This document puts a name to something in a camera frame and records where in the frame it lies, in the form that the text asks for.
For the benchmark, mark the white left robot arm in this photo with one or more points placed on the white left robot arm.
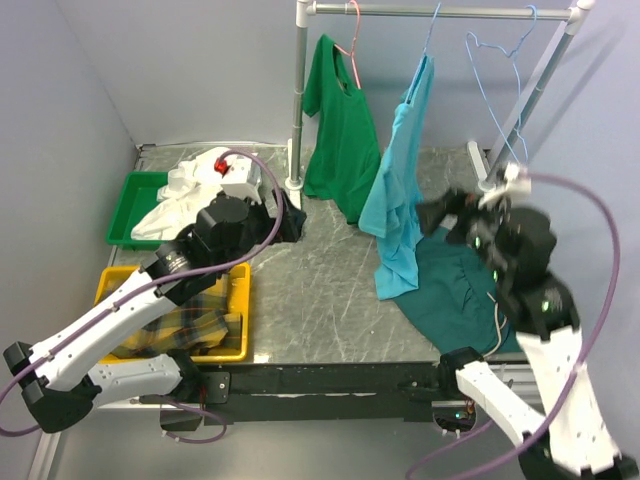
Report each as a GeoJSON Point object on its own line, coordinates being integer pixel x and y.
{"type": "Point", "coordinates": [63, 378]}

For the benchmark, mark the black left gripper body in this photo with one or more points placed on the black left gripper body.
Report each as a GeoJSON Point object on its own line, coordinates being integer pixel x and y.
{"type": "Point", "coordinates": [260, 225]}

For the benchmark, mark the green t shirt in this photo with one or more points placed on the green t shirt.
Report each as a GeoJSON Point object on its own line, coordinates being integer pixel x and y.
{"type": "Point", "coordinates": [346, 158]}

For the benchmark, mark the yellow plaid cloth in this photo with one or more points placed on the yellow plaid cloth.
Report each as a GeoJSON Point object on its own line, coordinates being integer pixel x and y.
{"type": "Point", "coordinates": [202, 326]}

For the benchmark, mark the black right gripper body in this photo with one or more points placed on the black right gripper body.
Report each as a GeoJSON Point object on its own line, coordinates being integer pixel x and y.
{"type": "Point", "coordinates": [473, 227]}

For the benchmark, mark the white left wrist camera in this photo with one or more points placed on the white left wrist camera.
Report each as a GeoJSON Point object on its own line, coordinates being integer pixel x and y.
{"type": "Point", "coordinates": [240, 177]}

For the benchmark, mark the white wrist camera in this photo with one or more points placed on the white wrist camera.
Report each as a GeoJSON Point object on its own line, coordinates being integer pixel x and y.
{"type": "Point", "coordinates": [240, 177]}
{"type": "Point", "coordinates": [512, 183]}

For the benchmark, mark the white shirt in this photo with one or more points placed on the white shirt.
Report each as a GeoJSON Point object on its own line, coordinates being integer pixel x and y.
{"type": "Point", "coordinates": [192, 185]}

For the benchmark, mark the green plastic tray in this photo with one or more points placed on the green plastic tray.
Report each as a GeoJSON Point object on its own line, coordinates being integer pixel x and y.
{"type": "Point", "coordinates": [137, 198]}

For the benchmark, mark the light blue t shirt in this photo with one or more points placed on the light blue t shirt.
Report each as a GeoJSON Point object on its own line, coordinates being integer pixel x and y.
{"type": "Point", "coordinates": [389, 211]}

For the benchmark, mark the yellow plastic bin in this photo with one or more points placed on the yellow plastic bin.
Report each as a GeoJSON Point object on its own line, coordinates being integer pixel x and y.
{"type": "Point", "coordinates": [239, 296]}

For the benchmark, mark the pink wire hanger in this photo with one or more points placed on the pink wire hanger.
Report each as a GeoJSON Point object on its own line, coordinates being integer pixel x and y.
{"type": "Point", "coordinates": [351, 52]}

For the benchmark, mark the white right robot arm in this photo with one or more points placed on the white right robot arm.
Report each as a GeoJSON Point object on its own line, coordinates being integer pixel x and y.
{"type": "Point", "coordinates": [569, 439]}

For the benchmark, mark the grey white clothes rack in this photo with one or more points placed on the grey white clothes rack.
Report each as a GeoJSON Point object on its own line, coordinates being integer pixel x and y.
{"type": "Point", "coordinates": [573, 18]}

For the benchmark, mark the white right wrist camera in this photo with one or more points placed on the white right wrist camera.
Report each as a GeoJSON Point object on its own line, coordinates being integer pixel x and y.
{"type": "Point", "coordinates": [512, 183]}

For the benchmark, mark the dark teal garment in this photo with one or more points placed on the dark teal garment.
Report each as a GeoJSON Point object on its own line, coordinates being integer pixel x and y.
{"type": "Point", "coordinates": [453, 307]}

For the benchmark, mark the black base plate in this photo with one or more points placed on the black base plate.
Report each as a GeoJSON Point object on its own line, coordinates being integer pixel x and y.
{"type": "Point", "coordinates": [410, 391]}

